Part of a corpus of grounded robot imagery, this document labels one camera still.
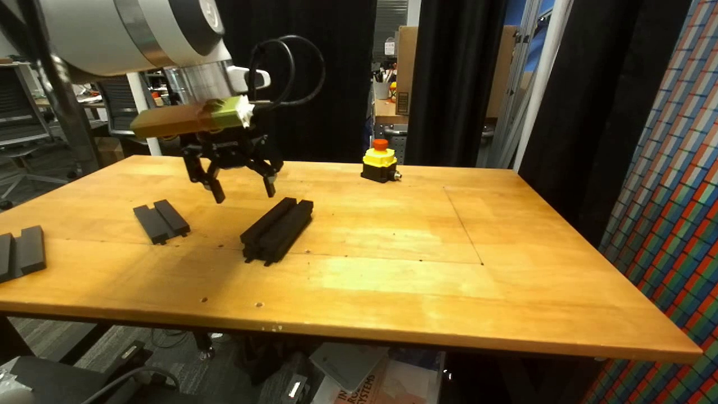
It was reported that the yellow red emergency stop button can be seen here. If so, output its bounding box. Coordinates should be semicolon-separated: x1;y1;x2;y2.
361;138;399;182

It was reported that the black track piece edge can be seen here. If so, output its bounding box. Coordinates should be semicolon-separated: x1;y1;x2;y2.
243;211;312;265

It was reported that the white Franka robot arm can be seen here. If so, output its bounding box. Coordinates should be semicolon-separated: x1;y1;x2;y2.
26;0;283;202

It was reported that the black curtain left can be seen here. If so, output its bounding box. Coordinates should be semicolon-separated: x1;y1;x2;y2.
217;0;376;162

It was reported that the black curtain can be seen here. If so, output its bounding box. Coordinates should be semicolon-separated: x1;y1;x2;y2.
406;0;692;243
217;0;376;162

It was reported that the short black track piece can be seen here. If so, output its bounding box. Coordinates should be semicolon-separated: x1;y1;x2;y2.
256;199;314;263

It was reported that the black curtain right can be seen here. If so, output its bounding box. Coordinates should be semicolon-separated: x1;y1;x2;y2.
406;0;692;243

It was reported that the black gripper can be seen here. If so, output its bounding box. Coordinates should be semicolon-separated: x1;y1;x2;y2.
179;131;283;204

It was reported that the yellow wrist camera box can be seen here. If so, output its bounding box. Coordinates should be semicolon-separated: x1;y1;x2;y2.
131;96;256;138

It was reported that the black track piece front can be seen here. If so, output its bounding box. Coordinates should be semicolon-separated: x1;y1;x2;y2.
0;226;47;284

